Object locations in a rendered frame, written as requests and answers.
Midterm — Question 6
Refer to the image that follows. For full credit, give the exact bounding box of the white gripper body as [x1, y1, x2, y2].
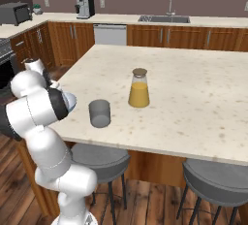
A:
[48, 79, 63, 91]

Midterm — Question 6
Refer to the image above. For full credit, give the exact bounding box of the pale blue ice bowl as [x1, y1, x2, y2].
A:
[61, 92, 78, 113]

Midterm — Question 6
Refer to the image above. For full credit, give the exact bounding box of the grey glass cup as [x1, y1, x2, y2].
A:
[88, 99, 112, 129]

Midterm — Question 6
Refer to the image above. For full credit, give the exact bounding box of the wooden lower cupboard run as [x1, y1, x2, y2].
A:
[9, 21, 96, 72]
[126, 23, 248, 53]

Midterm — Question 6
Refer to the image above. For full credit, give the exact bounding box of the black steel oven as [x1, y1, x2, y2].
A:
[0, 37, 20, 98]

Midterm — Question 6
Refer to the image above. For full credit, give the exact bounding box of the white dishwasher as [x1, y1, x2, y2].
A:
[93, 23, 128, 47]

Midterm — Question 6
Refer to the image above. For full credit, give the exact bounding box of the small potted plant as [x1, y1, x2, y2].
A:
[32, 3, 44, 16]

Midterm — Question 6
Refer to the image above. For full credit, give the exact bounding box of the dark grey toaster oven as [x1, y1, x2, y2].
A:
[0, 2, 34, 27]

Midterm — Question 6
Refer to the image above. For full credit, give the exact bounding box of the black silver coffee machine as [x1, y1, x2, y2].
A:
[74, 0, 96, 20]

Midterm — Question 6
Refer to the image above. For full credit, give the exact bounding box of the orange juice glass jug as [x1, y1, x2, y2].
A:
[127, 68, 151, 109]

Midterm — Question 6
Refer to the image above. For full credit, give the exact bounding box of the grey round bar stool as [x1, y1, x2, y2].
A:
[70, 143, 132, 225]
[175, 158, 248, 225]

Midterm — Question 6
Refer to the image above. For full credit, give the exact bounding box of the wooden kitchen island base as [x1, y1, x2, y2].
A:
[15, 140, 248, 218]

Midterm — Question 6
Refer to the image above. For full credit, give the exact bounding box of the steel sink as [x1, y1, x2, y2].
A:
[138, 15, 191, 25]

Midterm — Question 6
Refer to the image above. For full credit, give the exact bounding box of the silver tap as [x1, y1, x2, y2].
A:
[166, 0, 177, 16]

